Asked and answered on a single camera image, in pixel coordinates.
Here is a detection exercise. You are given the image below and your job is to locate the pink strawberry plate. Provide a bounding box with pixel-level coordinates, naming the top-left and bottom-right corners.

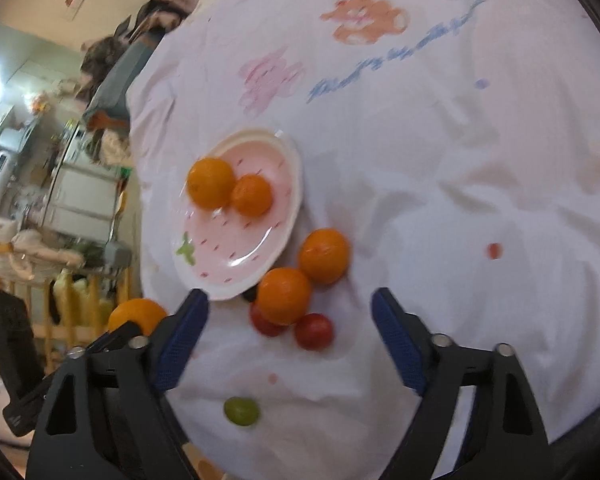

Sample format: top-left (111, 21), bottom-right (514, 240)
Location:
top-left (172, 127), bottom-right (305, 302)

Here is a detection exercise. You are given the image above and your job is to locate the pile of dark clothes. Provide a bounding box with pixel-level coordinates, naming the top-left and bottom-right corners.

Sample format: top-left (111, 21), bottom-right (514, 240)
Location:
top-left (80, 0), bottom-right (196, 91)

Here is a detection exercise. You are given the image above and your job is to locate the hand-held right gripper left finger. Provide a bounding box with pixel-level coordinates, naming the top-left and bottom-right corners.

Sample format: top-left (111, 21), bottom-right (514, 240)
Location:
top-left (25, 288), bottom-right (210, 480)

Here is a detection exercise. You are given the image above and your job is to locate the white cabinet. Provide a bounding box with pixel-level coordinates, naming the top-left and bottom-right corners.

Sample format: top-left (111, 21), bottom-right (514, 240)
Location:
top-left (45, 120), bottom-right (126, 251)

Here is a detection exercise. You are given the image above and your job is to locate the yellow-green cloth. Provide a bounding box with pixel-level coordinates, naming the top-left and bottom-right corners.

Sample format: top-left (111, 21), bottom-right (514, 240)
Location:
top-left (50, 270), bottom-right (111, 326)

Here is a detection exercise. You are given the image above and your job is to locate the wooden rack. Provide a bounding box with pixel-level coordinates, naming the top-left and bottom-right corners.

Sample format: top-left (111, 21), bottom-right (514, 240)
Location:
top-left (0, 242), bottom-right (131, 376)

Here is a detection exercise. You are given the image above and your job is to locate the small orange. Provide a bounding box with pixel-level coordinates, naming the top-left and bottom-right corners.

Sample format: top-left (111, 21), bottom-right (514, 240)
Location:
top-left (231, 174), bottom-right (274, 218)
top-left (256, 267), bottom-right (313, 326)
top-left (298, 228), bottom-right (351, 286)

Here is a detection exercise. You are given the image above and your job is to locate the green grape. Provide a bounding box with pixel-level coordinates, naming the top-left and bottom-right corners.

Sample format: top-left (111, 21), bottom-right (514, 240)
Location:
top-left (223, 396), bottom-right (261, 427)

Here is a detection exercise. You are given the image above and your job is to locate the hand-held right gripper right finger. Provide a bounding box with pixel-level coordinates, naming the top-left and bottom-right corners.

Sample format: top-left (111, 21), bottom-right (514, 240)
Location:
top-left (371, 287), bottom-right (551, 480)

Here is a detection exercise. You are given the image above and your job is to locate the red cherry tomato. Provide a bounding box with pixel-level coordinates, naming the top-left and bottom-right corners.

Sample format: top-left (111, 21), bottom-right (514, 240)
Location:
top-left (250, 302), bottom-right (288, 337)
top-left (294, 313), bottom-right (335, 351)

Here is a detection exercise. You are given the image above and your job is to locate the blue-grey cushion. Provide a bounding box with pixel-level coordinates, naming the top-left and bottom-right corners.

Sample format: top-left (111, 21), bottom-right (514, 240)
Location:
top-left (87, 40), bottom-right (156, 128)

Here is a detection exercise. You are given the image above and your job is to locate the white printed blanket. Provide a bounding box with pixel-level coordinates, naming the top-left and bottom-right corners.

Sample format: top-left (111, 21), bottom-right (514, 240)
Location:
top-left (125, 0), bottom-right (600, 480)

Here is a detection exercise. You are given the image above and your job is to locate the grey box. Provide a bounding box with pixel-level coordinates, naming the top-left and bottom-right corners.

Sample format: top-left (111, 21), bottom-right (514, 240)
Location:
top-left (102, 240), bottom-right (132, 268)

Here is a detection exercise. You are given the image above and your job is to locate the beige towel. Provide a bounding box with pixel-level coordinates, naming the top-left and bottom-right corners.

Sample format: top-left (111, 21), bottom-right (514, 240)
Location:
top-left (10, 230), bottom-right (83, 268)

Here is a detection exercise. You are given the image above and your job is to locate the floral cloth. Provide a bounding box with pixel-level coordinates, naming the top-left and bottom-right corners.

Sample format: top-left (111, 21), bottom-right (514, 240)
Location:
top-left (100, 127), bottom-right (133, 166)

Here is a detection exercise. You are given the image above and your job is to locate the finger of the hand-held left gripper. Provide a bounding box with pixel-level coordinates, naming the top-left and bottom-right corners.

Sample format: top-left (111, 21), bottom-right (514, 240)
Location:
top-left (86, 321), bottom-right (142, 357)

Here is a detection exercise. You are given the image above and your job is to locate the large orange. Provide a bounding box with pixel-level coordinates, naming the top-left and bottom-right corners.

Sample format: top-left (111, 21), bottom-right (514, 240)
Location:
top-left (187, 157), bottom-right (237, 211)
top-left (108, 298), bottom-right (168, 336)

